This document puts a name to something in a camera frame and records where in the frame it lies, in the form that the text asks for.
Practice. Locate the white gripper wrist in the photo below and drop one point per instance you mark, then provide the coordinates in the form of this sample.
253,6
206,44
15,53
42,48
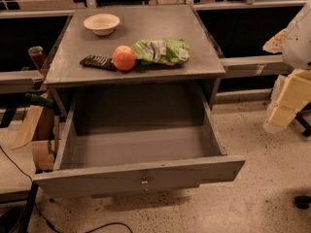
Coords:
298,46

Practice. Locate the orange red apple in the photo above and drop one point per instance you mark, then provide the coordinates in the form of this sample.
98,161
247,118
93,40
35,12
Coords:
124,58

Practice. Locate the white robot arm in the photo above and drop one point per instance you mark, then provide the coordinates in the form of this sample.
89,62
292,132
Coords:
294,42

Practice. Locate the open grey top drawer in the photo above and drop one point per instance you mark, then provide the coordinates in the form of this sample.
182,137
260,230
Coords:
138,138

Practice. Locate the black chair base caster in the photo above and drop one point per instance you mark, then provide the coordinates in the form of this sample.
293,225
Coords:
303,202

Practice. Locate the green chip bag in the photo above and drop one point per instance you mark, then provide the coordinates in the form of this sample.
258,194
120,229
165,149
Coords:
162,51

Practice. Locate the dark striped snack bar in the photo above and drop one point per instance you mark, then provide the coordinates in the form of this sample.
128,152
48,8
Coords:
98,62

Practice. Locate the white paper bowl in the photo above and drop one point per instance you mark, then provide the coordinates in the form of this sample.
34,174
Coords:
102,24

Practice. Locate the cardboard box pieces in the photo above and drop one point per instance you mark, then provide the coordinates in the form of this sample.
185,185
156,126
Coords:
41,131

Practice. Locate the green bottle on side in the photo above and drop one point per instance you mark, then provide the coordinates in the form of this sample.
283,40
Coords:
36,100

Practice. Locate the brown bottle with cap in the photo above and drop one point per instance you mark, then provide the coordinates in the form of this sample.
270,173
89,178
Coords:
38,56

